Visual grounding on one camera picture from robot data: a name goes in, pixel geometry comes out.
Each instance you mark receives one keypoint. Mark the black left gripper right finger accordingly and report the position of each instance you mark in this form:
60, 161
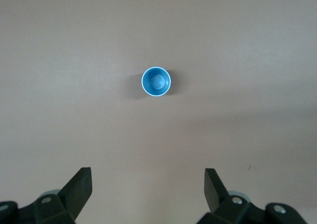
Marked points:
218, 196

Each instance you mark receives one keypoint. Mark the blue plastic cup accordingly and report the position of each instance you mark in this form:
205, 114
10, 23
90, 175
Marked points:
156, 81

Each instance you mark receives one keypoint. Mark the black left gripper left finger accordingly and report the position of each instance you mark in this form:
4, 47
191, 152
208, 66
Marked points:
74, 194

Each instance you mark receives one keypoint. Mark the brown table cover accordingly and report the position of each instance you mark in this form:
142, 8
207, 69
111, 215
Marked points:
74, 60

